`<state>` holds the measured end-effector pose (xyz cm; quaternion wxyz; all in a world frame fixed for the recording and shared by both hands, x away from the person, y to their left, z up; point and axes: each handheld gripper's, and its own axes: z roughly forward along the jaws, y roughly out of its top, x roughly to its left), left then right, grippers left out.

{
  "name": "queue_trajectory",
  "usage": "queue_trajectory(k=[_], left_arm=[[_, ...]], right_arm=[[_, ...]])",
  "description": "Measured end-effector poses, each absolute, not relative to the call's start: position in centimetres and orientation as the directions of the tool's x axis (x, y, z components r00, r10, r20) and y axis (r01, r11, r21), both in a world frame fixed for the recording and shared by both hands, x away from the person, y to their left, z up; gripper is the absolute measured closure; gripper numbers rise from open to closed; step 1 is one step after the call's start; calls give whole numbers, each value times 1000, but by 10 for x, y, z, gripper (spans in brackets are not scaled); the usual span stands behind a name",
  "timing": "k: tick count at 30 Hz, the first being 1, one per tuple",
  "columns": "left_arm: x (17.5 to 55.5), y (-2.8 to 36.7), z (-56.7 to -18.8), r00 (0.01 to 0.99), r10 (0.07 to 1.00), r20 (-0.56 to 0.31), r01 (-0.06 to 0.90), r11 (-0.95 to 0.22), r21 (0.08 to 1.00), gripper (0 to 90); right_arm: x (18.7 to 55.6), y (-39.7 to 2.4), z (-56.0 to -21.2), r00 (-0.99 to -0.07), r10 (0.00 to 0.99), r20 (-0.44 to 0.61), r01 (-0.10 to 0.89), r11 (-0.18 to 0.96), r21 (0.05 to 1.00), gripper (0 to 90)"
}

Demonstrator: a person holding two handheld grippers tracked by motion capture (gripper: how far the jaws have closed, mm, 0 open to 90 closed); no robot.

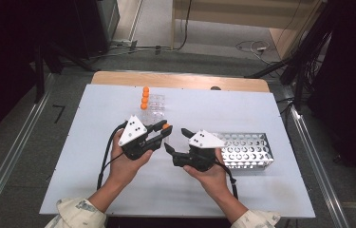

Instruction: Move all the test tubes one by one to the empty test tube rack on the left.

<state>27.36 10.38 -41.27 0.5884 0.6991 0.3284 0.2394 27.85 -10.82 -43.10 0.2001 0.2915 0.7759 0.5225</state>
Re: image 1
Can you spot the black curtain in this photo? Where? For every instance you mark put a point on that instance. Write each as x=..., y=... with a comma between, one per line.
x=1, y=63
x=352, y=79

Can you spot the person's right sleeve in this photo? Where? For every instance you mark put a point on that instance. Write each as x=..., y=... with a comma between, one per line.
x=254, y=220

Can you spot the clear acrylic tube rack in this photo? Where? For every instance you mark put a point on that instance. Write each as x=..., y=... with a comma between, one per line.
x=158, y=107

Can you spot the perforated metal tube rack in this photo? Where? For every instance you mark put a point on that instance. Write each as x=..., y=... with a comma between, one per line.
x=248, y=164

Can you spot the person's right hand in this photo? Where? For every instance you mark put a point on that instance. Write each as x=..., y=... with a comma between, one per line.
x=213, y=182

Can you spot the wooden table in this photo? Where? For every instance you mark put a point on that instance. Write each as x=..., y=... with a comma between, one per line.
x=182, y=80

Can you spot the orange-capped clear tube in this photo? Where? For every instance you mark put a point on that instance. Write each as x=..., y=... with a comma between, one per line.
x=146, y=89
x=146, y=94
x=166, y=126
x=143, y=106
x=145, y=99

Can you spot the person's left hand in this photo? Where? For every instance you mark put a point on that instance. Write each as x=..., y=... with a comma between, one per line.
x=123, y=171

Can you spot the dark cabinet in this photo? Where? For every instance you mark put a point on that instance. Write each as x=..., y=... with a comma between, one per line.
x=99, y=25

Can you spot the person's left sleeve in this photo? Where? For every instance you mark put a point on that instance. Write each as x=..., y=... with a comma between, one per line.
x=77, y=213

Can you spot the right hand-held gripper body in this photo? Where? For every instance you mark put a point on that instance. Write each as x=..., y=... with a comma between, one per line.
x=204, y=141

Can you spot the light wooden cabinet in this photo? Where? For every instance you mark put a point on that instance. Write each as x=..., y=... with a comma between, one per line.
x=229, y=12

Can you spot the person's sleeve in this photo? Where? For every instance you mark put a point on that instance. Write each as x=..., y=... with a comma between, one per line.
x=77, y=213
x=254, y=220

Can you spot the metal floor rail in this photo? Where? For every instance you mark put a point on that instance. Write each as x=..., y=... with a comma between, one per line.
x=14, y=145
x=318, y=171

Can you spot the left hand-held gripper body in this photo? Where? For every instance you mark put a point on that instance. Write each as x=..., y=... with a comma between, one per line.
x=133, y=133

